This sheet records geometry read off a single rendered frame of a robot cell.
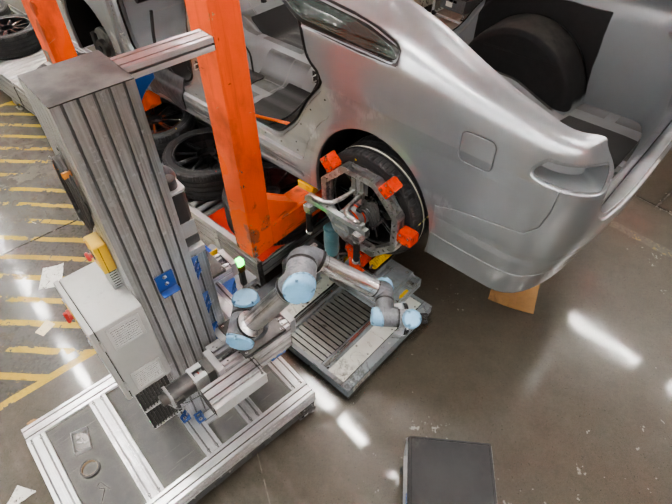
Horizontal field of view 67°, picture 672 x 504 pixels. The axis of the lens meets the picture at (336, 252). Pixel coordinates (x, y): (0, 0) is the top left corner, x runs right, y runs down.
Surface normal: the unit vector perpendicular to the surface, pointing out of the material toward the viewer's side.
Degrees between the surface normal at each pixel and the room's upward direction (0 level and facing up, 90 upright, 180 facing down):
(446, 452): 0
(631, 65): 90
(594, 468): 0
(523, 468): 0
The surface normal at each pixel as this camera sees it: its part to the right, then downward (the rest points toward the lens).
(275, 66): -0.55, 0.04
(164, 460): -0.01, -0.70
